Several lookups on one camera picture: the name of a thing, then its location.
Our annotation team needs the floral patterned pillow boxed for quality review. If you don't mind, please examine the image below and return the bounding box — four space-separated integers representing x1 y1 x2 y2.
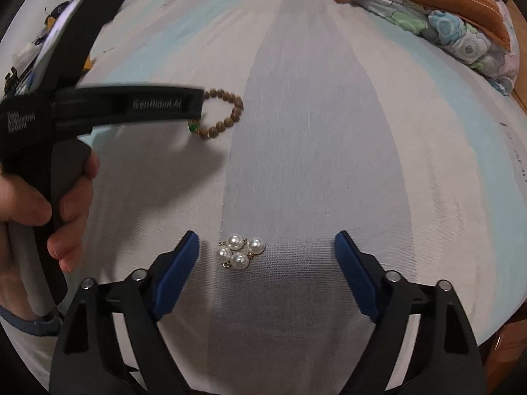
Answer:
352 0 520 97

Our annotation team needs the brown wooden bead bracelet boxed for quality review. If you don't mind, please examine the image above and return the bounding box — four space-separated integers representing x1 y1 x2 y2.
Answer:
187 88 244 141

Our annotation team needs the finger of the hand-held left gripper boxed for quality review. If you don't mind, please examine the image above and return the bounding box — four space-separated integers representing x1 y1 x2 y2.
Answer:
53 84 206 128

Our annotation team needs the striped bedsheet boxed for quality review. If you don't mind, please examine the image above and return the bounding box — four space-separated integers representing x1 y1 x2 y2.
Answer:
0 0 527 395

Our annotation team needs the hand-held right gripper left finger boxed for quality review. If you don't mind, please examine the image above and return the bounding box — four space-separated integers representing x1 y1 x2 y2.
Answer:
49 230 201 395

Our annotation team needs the wooden chair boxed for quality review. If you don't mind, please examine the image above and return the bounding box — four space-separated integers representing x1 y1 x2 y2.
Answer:
482 321 527 395

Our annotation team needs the white pearl charm cluster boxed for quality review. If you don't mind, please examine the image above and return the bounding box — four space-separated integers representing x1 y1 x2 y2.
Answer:
216 234 265 271

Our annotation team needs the person's left hand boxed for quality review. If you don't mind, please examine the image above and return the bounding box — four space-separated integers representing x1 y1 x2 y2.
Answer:
0 150 100 322

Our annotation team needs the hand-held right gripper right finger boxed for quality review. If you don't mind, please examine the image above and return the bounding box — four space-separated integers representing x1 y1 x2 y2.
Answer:
334 230 488 395

